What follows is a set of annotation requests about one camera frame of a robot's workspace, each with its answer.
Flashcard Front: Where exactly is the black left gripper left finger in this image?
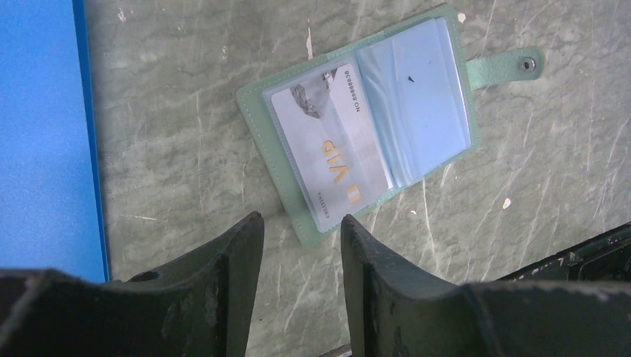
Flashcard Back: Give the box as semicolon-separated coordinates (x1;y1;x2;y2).
1;212;264;356

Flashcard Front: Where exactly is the blue notebook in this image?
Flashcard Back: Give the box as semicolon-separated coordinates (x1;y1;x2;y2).
1;1;109;283

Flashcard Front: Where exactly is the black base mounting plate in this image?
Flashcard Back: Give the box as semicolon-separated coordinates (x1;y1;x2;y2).
318;222;631;357

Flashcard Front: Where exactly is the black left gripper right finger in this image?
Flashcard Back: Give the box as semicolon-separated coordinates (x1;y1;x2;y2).
340;214;631;357

